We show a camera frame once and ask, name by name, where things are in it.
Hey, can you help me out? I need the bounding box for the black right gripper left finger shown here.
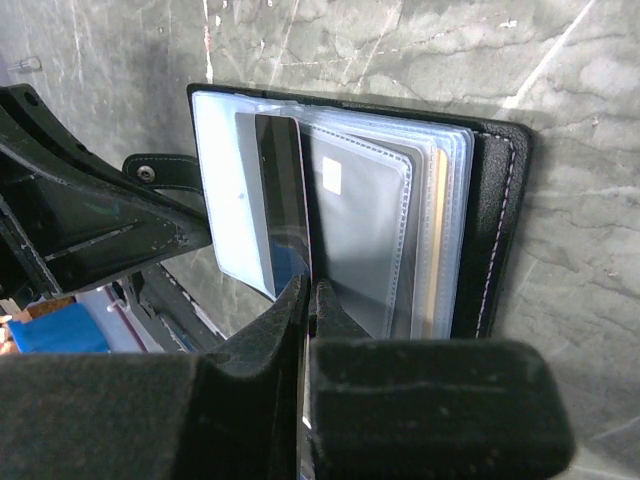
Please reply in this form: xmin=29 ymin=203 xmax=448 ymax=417
xmin=1 ymin=276 xmax=310 ymax=479

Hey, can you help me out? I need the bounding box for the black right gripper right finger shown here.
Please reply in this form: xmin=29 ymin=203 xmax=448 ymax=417
xmin=309 ymin=281 xmax=575 ymax=479

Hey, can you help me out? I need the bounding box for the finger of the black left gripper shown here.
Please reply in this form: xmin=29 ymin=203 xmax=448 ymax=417
xmin=1 ymin=84 xmax=211 ymax=300

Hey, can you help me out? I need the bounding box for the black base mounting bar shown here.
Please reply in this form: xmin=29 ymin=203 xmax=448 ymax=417
xmin=110 ymin=264 xmax=225 ymax=353

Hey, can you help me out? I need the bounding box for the dark striped credit card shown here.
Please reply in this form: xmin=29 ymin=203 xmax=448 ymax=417
xmin=255 ymin=114 xmax=311 ymax=294

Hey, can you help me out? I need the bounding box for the black card holder wallet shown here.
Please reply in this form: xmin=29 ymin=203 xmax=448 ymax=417
xmin=122 ymin=82 xmax=534 ymax=341

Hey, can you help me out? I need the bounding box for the gold credit card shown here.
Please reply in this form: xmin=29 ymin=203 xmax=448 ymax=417
xmin=422 ymin=149 xmax=448 ymax=338

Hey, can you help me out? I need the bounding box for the grey credit card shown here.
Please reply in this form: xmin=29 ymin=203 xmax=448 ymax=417
xmin=303 ymin=128 xmax=412 ymax=339

